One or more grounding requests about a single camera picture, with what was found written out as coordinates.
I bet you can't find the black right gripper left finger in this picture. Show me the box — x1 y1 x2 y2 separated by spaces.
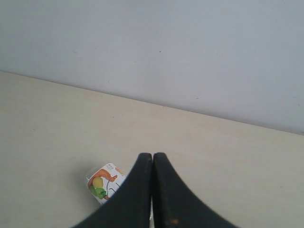
75 153 152 228

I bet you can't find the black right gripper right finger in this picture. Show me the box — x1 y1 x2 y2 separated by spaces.
153 152 236 228

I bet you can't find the fruit tea bottle white label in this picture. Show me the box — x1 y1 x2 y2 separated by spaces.
85 163 125 205

